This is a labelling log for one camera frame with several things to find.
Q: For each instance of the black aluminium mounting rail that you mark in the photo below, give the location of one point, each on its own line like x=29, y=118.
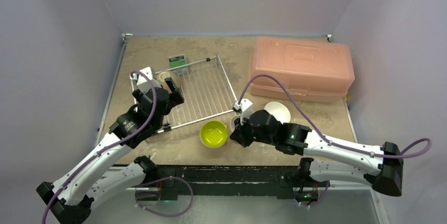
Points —
x=283, y=182

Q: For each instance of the cream white bowl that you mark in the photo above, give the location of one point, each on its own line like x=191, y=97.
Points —
x=235, y=121

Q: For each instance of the pink plastic storage box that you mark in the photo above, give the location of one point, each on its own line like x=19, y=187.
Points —
x=310, y=70

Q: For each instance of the yellow green bowl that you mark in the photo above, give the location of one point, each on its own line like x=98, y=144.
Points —
x=213, y=134

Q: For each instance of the beige speckled ceramic bowl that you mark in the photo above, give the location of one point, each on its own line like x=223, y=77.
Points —
x=166, y=74

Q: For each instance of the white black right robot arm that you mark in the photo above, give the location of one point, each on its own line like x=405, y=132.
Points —
x=377, y=166

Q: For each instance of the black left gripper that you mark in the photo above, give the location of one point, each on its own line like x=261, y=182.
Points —
x=175, y=98

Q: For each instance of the silver wire dish rack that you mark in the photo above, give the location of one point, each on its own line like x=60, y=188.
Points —
x=207, y=93

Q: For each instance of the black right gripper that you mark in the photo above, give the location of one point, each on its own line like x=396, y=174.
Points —
x=240, y=135

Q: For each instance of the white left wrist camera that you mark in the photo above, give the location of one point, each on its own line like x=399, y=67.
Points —
x=145, y=77

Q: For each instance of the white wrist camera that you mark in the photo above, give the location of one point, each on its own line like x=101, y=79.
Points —
x=145, y=77
x=244, y=109

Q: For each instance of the green white card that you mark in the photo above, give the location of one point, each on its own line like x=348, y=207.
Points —
x=177, y=60

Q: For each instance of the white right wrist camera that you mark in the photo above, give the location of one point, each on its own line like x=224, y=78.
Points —
x=244, y=109

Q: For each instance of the white orange bowl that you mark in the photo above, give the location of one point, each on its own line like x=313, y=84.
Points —
x=279, y=111

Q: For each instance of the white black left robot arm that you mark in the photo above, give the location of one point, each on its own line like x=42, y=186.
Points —
x=73, y=197

